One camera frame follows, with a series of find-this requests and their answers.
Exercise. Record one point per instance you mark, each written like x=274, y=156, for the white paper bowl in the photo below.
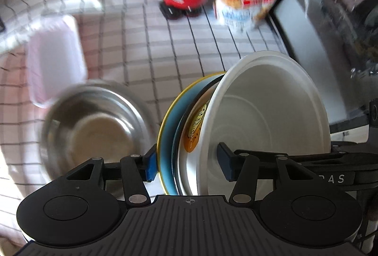
x=265, y=114

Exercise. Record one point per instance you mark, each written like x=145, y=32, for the black framed glass panel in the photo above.
x=324, y=37

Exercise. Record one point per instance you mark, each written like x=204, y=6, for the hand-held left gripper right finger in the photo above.
x=226, y=163

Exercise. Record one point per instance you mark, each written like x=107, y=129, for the blue plate with yellow rim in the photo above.
x=169, y=138

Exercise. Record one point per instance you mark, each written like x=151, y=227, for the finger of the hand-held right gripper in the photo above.
x=316, y=158

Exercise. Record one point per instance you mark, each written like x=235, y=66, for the white grid tablecloth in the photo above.
x=141, y=43

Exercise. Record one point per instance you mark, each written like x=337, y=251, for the stainless steel bowl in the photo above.
x=97, y=126

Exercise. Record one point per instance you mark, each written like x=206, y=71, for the pink plastic container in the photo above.
x=56, y=61

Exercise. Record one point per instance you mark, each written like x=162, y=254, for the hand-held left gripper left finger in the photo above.
x=151, y=163

